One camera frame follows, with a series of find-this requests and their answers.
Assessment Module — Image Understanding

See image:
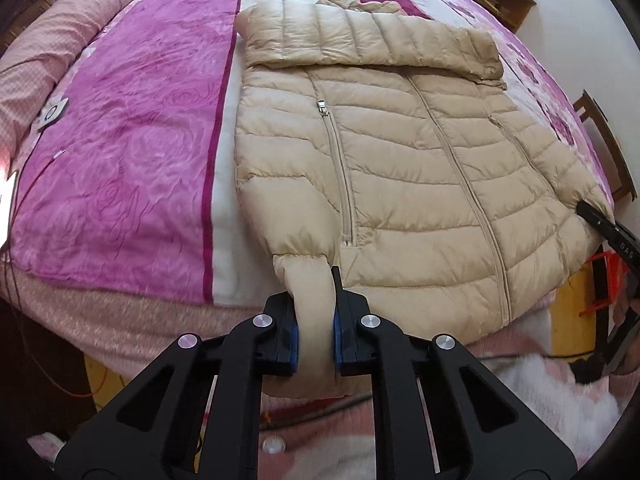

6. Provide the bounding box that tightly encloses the white fabric tag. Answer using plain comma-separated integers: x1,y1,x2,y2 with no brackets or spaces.
37,99,70,133

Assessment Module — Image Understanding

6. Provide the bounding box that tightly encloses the wooden chair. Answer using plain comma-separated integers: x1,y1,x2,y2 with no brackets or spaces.
572,89,632,201

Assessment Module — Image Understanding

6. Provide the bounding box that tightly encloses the purple floral bedspread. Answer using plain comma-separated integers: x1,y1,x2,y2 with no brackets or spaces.
10,0,621,311

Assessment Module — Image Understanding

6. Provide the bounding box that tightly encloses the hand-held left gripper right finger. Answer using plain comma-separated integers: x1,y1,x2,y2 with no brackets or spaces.
331,266,581,480

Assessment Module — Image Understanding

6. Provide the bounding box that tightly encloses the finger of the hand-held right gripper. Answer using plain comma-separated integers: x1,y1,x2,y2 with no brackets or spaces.
576,199,621,242

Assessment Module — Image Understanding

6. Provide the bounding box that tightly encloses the beige down jacket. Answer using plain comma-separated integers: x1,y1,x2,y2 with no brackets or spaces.
234,0,615,402

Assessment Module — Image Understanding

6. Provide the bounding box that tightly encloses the yellow wooden bed frame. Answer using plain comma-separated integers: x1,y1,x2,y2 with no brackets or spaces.
552,260,608,361

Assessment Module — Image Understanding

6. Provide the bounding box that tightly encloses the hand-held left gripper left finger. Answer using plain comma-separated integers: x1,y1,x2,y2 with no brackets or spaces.
54,294,301,480

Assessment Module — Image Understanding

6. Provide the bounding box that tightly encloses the orange cable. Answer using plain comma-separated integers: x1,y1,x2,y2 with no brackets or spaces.
20,270,108,402

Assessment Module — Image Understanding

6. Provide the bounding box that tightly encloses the pink fluffy robe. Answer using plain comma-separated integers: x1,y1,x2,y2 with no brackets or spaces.
25,340,632,480

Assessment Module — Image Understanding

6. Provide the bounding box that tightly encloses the red stool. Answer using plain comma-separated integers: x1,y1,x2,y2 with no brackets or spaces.
580,250,627,318

